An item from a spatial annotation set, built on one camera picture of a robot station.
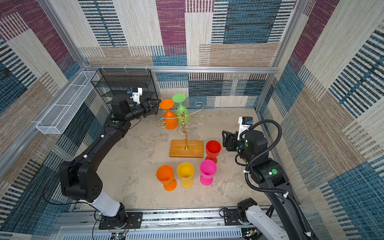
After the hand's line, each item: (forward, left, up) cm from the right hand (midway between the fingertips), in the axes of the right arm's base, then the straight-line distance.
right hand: (229, 135), depth 67 cm
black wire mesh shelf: (+51, +71, -6) cm, 88 cm away
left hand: (+19, +31, +5) cm, 37 cm away
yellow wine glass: (-7, +21, -22) cm, 31 cm away
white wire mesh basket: (+11, +80, +3) cm, 81 cm away
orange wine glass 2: (+19, +28, +2) cm, 34 cm away
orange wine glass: (-9, +31, -19) cm, 37 cm away
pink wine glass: (-7, +9, -20) cm, 23 cm away
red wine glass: (+2, +6, -17) cm, 18 cm away
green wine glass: (+13, +21, +1) cm, 24 cm away
